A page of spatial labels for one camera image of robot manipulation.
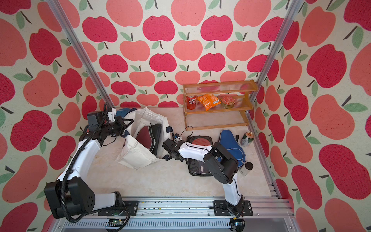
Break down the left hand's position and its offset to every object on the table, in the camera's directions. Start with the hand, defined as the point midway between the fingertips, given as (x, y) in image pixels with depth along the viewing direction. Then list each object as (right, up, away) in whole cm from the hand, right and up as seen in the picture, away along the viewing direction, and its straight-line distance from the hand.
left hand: (133, 122), depth 79 cm
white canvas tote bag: (+1, -17, -2) cm, 17 cm away
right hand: (+31, -19, +14) cm, 38 cm away
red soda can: (+33, +13, +14) cm, 38 cm away
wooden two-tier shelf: (+52, +12, +23) cm, 58 cm away
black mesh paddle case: (+37, -28, +8) cm, 48 cm away
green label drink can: (+69, -11, +12) cm, 70 cm away
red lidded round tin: (+59, +14, +20) cm, 63 cm away
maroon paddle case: (+3, -10, +13) cm, 17 cm away
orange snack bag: (+45, +15, +20) cm, 51 cm away
